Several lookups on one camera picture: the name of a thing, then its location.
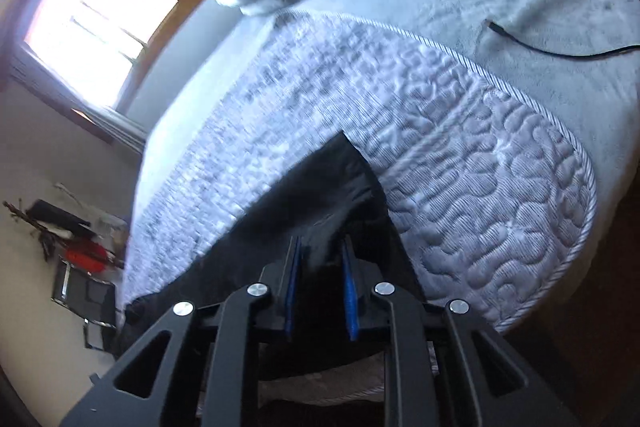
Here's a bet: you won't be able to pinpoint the wooden framed window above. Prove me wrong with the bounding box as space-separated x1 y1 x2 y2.
1 0 204 150

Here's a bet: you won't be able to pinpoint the coat rack with clothes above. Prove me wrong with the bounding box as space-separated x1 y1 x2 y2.
2 199 125 274

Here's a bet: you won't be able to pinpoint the lavender quilted bedspread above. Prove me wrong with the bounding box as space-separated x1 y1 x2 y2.
122 11 597 331

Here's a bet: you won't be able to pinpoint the black metal chair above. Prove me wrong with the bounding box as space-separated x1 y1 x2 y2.
51 259 117 355

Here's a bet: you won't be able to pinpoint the light blue bed sheet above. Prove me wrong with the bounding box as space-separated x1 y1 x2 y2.
134 0 640 228

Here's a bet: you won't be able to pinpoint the black quilted pants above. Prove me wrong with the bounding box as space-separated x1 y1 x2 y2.
115 133 423 355

